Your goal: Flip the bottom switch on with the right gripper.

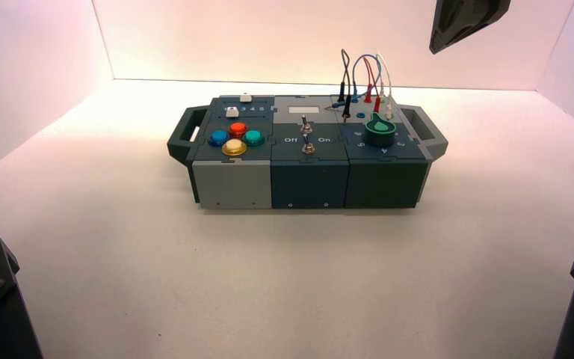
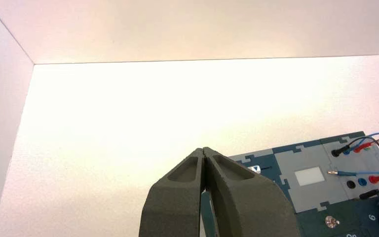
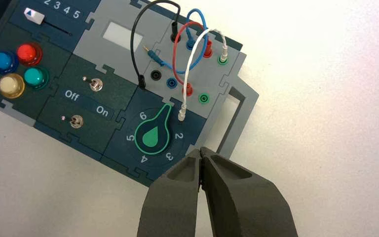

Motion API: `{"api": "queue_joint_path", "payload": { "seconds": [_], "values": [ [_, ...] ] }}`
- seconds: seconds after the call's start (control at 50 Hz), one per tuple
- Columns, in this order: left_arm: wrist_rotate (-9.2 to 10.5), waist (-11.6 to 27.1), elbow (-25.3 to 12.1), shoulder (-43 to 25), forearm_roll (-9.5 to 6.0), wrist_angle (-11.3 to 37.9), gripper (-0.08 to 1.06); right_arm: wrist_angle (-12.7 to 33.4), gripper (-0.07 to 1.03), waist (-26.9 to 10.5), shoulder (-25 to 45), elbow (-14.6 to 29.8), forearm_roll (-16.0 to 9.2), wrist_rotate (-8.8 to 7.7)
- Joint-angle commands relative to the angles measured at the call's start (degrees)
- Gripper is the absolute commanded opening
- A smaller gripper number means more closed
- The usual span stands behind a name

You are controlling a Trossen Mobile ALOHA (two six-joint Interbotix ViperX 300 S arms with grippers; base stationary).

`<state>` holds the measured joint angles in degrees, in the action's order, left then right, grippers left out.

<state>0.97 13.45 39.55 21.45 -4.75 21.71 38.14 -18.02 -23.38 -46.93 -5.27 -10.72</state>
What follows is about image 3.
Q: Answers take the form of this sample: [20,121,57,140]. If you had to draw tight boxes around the green teardrop rotary knob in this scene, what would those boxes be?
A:
[134,103,174,156]

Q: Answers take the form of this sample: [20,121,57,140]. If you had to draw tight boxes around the yellow dome push button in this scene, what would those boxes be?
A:
[0,72,26,99]

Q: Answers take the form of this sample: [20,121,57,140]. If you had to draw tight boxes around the white banana plug cable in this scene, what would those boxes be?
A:
[178,28,228,122]

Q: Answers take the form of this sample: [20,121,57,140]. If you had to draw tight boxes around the metal toggle switch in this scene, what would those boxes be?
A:
[60,115,84,129]
[82,76,104,92]

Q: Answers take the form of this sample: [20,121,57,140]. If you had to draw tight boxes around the blue banana plug cable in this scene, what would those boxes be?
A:
[143,8,210,74]

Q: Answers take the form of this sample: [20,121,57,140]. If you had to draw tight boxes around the dark green grey control box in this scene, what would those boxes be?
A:
[0,0,260,188]

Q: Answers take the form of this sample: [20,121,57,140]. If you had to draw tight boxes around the blue dome push button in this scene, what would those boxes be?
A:
[0,50,19,75]

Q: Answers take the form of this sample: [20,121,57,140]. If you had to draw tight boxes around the black banana plug cable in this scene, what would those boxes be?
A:
[130,0,182,89]

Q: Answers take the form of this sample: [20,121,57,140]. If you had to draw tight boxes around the green dome push button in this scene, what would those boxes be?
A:
[23,67,50,90]

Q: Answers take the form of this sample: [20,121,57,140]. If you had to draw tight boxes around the white slider knob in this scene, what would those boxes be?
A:
[23,7,45,25]

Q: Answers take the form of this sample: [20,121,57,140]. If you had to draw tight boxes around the red dome push button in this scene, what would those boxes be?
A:
[16,42,43,67]

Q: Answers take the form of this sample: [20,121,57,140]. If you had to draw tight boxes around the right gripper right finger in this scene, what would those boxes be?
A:
[200,146,299,237]

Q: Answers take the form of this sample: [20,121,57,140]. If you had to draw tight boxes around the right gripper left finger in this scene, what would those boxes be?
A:
[137,149,203,237]

